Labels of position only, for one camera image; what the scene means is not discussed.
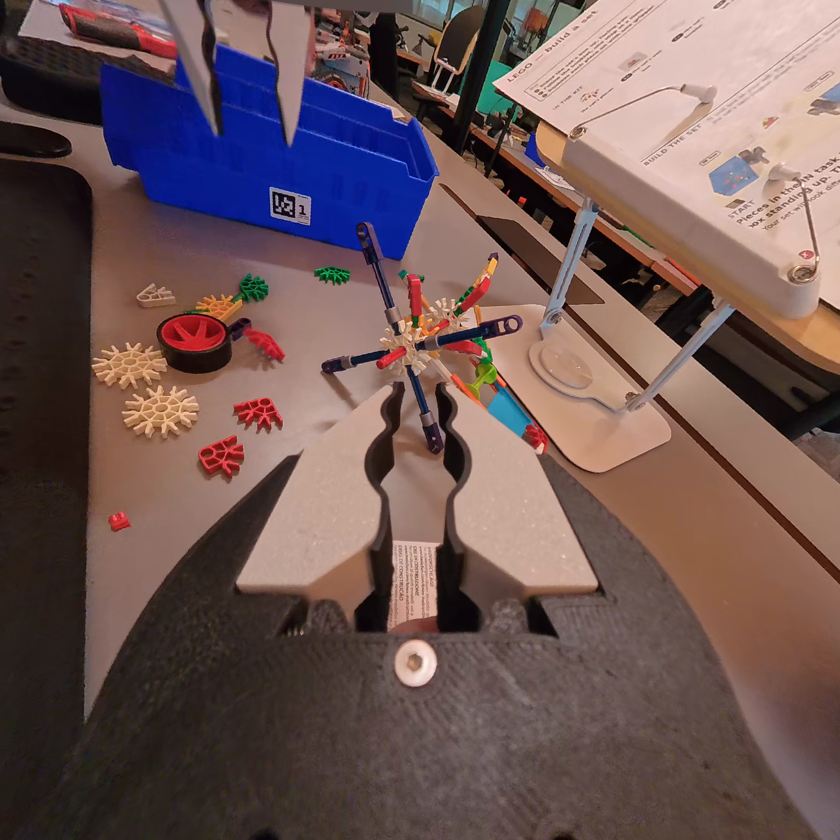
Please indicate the black perforated panel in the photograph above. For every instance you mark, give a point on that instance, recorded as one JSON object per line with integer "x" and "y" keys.
{"x": 39, "y": 459}

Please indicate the white instruction sign board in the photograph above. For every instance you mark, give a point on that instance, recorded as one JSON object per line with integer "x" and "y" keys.
{"x": 656, "y": 98}

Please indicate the black armrest pad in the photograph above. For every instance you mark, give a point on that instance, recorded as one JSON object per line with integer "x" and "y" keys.
{"x": 33, "y": 139}

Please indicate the orange grey toy robot vehicle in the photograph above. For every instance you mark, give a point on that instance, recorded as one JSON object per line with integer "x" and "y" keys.
{"x": 341, "y": 65}

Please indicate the instruction booklet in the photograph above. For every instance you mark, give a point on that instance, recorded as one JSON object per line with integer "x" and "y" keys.
{"x": 413, "y": 584}

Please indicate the green round connector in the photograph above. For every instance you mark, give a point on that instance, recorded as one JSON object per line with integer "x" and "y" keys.
{"x": 253, "y": 287}

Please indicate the pale wedge connector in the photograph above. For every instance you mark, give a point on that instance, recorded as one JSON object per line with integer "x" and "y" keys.
{"x": 157, "y": 302}

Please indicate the red black box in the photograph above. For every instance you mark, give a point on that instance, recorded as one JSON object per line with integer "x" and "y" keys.
{"x": 118, "y": 29}

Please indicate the blue plastic bin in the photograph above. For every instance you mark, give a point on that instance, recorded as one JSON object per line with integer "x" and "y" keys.
{"x": 197, "y": 177}

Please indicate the white snowflake connector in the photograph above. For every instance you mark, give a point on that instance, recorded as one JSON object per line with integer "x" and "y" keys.
{"x": 148, "y": 413}
{"x": 115, "y": 367}

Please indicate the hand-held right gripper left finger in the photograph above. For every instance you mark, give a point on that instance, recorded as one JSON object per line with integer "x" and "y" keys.
{"x": 308, "y": 525}

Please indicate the black support post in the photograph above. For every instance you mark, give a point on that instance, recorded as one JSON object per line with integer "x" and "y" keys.
{"x": 482, "y": 65}

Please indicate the clear suction dome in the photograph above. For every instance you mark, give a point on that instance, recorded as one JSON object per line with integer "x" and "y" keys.
{"x": 565, "y": 366}

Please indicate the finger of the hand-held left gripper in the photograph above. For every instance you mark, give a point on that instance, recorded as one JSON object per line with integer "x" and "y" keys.
{"x": 294, "y": 46}
{"x": 187, "y": 39}

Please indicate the white mount bracket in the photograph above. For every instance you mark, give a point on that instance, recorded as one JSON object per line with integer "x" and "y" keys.
{"x": 607, "y": 401}

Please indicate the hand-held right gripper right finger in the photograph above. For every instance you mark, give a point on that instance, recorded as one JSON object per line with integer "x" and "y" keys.
{"x": 525, "y": 525}

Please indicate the blue rod cross assembly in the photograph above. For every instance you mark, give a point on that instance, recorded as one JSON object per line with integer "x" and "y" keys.
{"x": 394, "y": 317}

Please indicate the small red clip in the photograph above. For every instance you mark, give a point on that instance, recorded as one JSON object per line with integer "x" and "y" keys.
{"x": 119, "y": 522}

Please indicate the yellow fan connector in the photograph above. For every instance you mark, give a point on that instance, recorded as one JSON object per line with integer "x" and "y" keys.
{"x": 220, "y": 307}

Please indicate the colourful toy construction model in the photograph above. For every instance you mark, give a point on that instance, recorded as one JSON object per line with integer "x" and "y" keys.
{"x": 508, "y": 410}

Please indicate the black wheel red hub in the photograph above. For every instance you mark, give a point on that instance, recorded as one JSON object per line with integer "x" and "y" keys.
{"x": 197, "y": 361}

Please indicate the dark rectangular plate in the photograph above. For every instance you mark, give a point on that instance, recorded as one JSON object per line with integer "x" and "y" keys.
{"x": 544, "y": 262}

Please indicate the red connector with green clip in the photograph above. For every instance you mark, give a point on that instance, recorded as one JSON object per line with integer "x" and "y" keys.
{"x": 223, "y": 459}

